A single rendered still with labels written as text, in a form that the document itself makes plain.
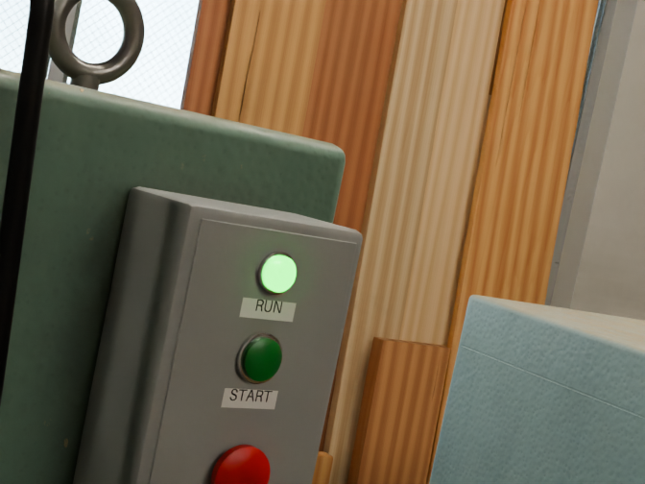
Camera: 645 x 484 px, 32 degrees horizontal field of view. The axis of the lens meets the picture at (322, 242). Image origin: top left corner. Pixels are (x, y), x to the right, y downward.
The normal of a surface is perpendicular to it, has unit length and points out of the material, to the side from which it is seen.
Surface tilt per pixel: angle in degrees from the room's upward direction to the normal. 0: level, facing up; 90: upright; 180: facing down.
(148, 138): 90
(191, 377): 90
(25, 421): 90
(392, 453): 88
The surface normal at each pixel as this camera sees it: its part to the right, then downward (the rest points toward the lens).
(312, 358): 0.59, 0.18
